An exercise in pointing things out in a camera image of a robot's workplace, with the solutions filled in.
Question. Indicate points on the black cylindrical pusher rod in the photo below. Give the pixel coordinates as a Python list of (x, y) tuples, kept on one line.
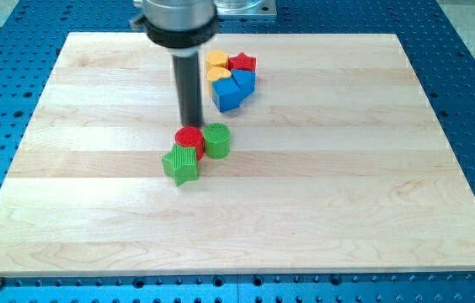
[(186, 70)]

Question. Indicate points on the red star block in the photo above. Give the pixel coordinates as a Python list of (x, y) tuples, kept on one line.
[(242, 62)]

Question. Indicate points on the green star block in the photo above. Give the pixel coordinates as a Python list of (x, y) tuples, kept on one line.
[(181, 164)]

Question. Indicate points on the yellow heart block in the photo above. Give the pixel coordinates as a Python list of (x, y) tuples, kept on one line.
[(214, 74)]

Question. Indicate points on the yellow hexagon block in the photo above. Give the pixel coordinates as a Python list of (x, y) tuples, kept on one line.
[(216, 58)]

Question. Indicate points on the blue cube block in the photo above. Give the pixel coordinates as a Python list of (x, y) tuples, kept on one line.
[(226, 94)]

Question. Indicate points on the blue rounded block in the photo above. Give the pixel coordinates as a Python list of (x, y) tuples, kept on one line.
[(246, 81)]

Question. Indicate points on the red cylinder block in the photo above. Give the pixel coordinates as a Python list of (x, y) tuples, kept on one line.
[(190, 136)]

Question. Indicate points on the green cylinder block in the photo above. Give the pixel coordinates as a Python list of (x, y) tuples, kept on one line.
[(217, 140)]

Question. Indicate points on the light wooden board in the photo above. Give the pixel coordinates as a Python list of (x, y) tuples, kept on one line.
[(337, 164)]

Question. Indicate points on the blue perforated metal table plate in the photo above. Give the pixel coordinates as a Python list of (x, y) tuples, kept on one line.
[(31, 40)]

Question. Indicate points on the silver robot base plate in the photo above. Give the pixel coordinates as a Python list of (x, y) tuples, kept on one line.
[(246, 9)]

